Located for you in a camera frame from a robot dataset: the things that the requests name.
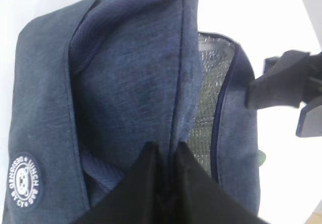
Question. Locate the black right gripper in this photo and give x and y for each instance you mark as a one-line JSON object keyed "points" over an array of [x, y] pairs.
{"points": [[288, 80]]}

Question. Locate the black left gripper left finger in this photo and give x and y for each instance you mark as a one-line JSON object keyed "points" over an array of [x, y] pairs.
{"points": [[132, 200]]}

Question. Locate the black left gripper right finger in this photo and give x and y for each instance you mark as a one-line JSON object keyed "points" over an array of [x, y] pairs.
{"points": [[199, 199]]}

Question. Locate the green cucumber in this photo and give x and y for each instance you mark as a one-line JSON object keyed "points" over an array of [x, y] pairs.
{"points": [[261, 157]]}

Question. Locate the navy blue lunch bag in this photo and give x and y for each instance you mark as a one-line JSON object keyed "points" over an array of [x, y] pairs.
{"points": [[96, 80]]}

